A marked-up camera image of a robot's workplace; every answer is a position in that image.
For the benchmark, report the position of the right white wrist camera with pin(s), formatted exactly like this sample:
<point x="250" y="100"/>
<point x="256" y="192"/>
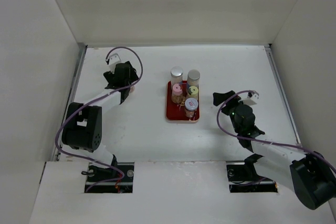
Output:
<point x="251" y="99"/>

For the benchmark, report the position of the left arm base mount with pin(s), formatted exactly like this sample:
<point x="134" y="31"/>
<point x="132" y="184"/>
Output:
<point x="104" y="180"/>

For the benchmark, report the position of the tall jar blue label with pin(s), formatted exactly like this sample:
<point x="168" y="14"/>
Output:
<point x="193" y="77"/>
<point x="176" y="75"/>

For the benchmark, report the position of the pink cap bottle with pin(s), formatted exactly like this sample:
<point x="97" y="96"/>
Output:
<point x="177" y="94"/>

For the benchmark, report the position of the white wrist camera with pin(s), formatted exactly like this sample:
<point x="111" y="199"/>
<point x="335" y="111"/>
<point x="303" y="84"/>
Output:
<point x="251" y="99"/>
<point x="113" y="60"/>

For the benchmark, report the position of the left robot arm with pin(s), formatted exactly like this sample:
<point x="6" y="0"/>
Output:
<point x="83" y="132"/>

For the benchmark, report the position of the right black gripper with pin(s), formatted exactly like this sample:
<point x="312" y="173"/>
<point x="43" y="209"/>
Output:
<point x="217" y="96"/>

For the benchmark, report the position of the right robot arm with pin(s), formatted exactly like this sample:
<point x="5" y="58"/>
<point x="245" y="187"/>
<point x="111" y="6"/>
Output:
<point x="306" y="173"/>

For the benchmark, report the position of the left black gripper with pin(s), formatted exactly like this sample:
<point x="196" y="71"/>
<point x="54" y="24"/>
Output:
<point x="110" y="76"/>

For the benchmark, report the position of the yellow cap bottle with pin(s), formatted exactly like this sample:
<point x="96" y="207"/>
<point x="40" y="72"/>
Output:
<point x="192" y="92"/>

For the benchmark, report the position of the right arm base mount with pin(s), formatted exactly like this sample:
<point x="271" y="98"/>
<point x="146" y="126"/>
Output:
<point x="242" y="177"/>

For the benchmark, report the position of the red lacquer tray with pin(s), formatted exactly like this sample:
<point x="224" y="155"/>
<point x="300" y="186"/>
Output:
<point x="176" y="112"/>

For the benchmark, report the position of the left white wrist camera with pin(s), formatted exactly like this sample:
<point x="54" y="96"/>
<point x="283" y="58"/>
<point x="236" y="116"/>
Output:
<point x="113" y="60"/>

